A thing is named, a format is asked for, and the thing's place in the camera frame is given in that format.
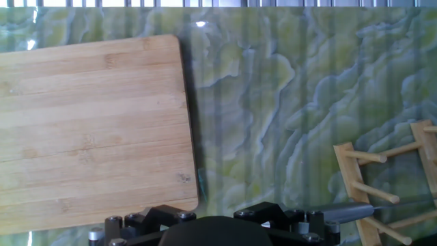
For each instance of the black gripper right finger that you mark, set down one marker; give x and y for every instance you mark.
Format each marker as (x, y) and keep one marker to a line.
(293, 225)

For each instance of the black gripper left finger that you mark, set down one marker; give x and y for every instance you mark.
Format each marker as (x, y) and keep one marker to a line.
(143, 225)

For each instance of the steel kitchen knife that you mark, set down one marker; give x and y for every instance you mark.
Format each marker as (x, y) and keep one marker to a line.
(351, 212)

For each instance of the bamboo cutting board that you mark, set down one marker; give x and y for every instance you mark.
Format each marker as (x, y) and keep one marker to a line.
(92, 130)

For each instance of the wooden peg rack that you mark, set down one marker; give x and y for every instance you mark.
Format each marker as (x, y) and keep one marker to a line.
(348, 171)

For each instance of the green marble pattern mat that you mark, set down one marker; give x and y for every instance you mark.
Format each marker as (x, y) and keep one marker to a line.
(290, 102)

